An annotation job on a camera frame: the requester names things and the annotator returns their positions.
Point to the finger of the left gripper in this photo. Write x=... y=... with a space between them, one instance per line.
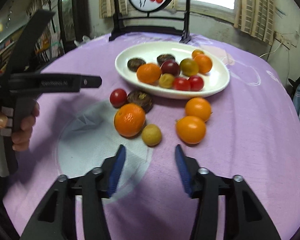
x=88 y=81

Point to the white oval plate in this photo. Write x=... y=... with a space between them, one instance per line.
x=215 y=80

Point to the red cherry tomato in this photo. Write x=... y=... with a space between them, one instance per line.
x=118 y=98
x=180 y=83
x=196 y=83

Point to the smooth orange tomato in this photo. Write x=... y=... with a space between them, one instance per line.
x=198 y=107
x=190 y=129

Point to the dark red plum tomato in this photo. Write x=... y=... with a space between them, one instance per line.
x=170 y=67

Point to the dark brown passion fruit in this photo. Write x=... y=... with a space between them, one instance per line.
x=134 y=63

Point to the green-orange tomato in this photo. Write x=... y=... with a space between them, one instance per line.
x=189 y=67

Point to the yellow lemon-like fruit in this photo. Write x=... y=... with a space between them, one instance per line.
x=151 y=135

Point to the large orange mandarin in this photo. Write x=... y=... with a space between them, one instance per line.
x=129 y=120

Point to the round painted screen stand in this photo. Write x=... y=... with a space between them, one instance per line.
x=147 y=8

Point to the small orange tomato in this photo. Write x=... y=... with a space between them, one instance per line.
x=197 y=52

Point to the textured orange mandarin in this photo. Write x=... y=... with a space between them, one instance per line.
x=204 y=62

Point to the white plastic bag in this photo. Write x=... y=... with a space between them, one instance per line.
x=85 y=39

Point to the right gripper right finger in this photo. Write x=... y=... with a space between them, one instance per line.
x=245 y=216

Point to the yellow-green small fruit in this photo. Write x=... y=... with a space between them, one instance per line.
x=166 y=81

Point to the dark wooden cabinet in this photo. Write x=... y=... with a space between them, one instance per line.
x=74 y=23

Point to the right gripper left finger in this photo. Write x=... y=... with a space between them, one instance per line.
x=55 y=215

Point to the purple printed tablecloth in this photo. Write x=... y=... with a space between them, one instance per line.
x=253 y=131

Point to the right checked curtain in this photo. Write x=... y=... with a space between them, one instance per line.
x=255 y=18

